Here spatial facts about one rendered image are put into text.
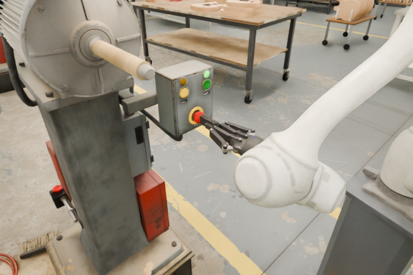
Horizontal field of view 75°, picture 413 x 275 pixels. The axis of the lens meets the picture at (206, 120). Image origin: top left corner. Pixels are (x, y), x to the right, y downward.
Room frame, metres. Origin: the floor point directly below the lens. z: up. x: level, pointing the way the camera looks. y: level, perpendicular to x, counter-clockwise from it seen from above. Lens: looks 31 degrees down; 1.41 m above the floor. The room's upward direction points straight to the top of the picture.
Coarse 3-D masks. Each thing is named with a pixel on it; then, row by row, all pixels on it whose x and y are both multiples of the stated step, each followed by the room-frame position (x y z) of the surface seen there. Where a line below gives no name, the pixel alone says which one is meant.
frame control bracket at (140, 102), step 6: (132, 96) 0.76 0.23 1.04; (138, 96) 0.76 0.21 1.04; (144, 96) 0.76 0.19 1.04; (150, 96) 0.77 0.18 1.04; (156, 96) 0.78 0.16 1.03; (126, 102) 0.72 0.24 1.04; (132, 102) 0.73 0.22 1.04; (138, 102) 0.74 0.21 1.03; (144, 102) 0.75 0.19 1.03; (150, 102) 0.76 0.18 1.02; (156, 102) 0.78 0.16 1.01; (126, 108) 0.72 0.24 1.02; (132, 108) 0.72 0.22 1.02; (138, 108) 0.73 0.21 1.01; (144, 108) 0.75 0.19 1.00
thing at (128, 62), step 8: (96, 48) 0.53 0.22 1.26; (104, 48) 0.51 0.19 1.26; (112, 48) 0.50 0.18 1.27; (104, 56) 0.51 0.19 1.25; (112, 56) 0.48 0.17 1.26; (120, 56) 0.46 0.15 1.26; (128, 56) 0.45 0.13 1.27; (136, 56) 0.46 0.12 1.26; (120, 64) 0.46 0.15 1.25; (128, 64) 0.44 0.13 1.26; (136, 64) 0.42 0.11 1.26; (128, 72) 0.44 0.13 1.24; (136, 72) 0.42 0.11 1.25
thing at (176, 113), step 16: (176, 64) 0.83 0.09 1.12; (192, 64) 0.83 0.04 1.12; (160, 80) 0.75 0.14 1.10; (176, 80) 0.72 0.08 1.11; (192, 80) 0.75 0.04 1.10; (160, 96) 0.76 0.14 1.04; (176, 96) 0.71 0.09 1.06; (192, 96) 0.75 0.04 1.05; (208, 96) 0.79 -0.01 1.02; (144, 112) 0.82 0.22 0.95; (160, 112) 0.76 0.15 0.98; (176, 112) 0.71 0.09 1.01; (192, 112) 0.74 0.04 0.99; (208, 112) 0.79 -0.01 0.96; (160, 128) 0.79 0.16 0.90; (176, 128) 0.71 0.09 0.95; (192, 128) 0.75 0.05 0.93
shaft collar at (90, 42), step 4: (92, 36) 0.57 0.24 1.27; (96, 36) 0.56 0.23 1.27; (100, 36) 0.57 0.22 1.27; (88, 40) 0.56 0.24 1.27; (92, 40) 0.55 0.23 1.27; (96, 40) 0.56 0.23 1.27; (104, 40) 0.57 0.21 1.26; (88, 44) 0.55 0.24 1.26; (92, 44) 0.55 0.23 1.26; (88, 48) 0.55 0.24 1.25; (88, 52) 0.55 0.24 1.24; (92, 52) 0.55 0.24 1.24; (96, 56) 0.55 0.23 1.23
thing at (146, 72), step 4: (144, 64) 0.42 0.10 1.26; (140, 68) 0.42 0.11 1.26; (144, 68) 0.41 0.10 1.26; (148, 68) 0.41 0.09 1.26; (152, 68) 0.42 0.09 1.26; (140, 72) 0.41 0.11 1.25; (144, 72) 0.41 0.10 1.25; (148, 72) 0.41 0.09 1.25; (152, 72) 0.41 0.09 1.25; (140, 76) 0.42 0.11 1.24; (144, 76) 0.41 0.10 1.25; (148, 76) 0.41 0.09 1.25; (152, 76) 0.41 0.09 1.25
